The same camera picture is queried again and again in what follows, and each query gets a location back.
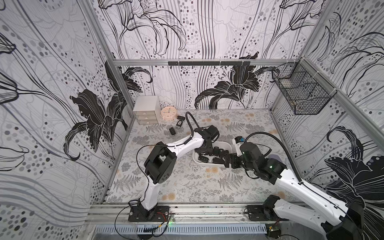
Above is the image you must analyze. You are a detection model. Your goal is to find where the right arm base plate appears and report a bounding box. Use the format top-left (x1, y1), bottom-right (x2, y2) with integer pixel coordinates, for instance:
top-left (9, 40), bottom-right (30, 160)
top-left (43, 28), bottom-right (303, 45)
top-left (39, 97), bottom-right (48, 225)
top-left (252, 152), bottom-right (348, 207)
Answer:
top-left (245, 205), bottom-right (280, 222)

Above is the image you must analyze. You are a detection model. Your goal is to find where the black key silver trim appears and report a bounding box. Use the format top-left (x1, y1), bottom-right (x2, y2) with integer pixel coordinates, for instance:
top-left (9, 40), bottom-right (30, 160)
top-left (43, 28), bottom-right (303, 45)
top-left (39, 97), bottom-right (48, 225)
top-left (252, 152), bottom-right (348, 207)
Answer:
top-left (176, 120), bottom-right (183, 129)

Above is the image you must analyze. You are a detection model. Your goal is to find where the white rectangular storage box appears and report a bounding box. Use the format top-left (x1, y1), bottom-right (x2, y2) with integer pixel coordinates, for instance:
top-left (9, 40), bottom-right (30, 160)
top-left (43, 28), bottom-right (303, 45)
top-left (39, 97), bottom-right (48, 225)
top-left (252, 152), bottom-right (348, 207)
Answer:
top-left (192, 142), bottom-right (233, 168)

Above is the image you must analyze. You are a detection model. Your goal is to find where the grey oval pad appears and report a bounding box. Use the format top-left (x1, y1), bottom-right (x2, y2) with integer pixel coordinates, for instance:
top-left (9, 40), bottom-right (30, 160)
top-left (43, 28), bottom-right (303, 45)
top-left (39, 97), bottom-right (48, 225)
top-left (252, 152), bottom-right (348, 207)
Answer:
top-left (268, 154), bottom-right (283, 162)

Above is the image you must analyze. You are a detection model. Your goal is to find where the white mini drawer cabinet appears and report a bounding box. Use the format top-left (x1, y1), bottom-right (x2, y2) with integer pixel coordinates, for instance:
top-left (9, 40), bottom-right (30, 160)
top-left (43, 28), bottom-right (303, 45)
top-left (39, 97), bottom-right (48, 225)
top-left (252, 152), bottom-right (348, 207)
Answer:
top-left (133, 96), bottom-right (161, 125)

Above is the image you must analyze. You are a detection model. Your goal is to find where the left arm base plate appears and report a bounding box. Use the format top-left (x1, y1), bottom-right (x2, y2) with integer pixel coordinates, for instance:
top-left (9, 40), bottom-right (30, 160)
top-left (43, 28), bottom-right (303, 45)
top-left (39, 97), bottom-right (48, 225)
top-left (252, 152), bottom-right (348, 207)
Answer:
top-left (128, 205), bottom-right (170, 223)

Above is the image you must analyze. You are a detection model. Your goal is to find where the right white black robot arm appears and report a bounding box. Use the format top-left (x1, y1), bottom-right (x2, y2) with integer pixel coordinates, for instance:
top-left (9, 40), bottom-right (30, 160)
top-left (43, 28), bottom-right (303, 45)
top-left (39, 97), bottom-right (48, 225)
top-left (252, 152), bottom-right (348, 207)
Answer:
top-left (225, 136), bottom-right (364, 240)

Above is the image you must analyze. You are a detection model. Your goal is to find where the white slotted cable duct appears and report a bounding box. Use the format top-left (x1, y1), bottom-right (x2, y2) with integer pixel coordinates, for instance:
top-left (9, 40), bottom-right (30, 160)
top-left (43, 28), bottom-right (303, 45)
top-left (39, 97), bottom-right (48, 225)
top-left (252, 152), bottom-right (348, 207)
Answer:
top-left (95, 224), bottom-right (267, 235)

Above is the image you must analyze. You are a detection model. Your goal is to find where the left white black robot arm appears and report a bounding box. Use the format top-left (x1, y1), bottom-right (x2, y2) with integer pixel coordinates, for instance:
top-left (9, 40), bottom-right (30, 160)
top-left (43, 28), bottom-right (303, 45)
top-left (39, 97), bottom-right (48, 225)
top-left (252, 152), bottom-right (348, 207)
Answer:
top-left (128, 112), bottom-right (220, 223)

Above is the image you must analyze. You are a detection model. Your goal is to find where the peach round alarm clock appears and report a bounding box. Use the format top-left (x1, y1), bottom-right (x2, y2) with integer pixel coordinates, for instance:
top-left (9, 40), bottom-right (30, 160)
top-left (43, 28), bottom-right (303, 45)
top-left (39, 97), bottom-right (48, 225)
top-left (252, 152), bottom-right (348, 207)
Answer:
top-left (161, 106), bottom-right (178, 122)

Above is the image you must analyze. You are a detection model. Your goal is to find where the black wire wall basket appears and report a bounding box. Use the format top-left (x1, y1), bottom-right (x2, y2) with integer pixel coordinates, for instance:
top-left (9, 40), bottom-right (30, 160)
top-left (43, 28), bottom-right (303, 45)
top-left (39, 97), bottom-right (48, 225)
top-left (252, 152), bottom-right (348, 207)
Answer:
top-left (272, 60), bottom-right (337, 115)

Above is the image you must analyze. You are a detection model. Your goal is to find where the black flip key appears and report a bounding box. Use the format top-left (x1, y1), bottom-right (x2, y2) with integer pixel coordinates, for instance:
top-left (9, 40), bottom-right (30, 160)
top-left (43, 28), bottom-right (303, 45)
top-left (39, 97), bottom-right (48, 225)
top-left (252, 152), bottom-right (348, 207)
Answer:
top-left (169, 127), bottom-right (176, 136)

